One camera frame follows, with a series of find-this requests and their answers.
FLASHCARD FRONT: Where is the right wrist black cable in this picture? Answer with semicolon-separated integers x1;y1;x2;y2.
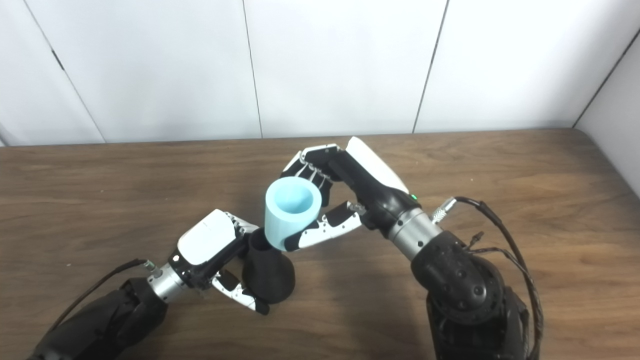
431;196;545;360

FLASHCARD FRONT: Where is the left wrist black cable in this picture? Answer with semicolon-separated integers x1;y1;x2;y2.
47;258;163;331

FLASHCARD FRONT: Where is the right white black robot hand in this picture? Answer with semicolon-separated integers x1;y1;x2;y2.
280;136;421;251

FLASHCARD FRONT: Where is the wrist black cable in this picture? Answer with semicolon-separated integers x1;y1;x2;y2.
47;258;163;331
431;196;545;360

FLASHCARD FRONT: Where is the light blue cup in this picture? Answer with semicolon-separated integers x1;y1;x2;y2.
264;177;322;251

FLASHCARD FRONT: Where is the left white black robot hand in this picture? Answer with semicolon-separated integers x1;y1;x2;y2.
167;209;271;316

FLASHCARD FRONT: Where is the black funnel-shaped nozzle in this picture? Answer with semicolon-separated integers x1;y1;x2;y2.
242;227;296;304

